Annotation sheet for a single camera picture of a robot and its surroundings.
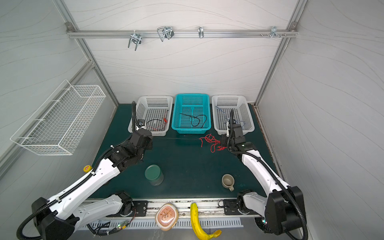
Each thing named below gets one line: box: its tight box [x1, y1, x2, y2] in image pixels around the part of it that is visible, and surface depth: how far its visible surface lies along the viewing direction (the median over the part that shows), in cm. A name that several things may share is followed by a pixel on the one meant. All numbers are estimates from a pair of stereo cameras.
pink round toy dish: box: [155, 202, 179, 232], surface depth 70 cm
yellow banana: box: [190, 202, 222, 240], surface depth 66 cm
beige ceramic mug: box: [221, 174, 235, 192], surface depth 81 cm
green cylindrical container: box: [144, 164, 164, 186], surface depth 78 cm
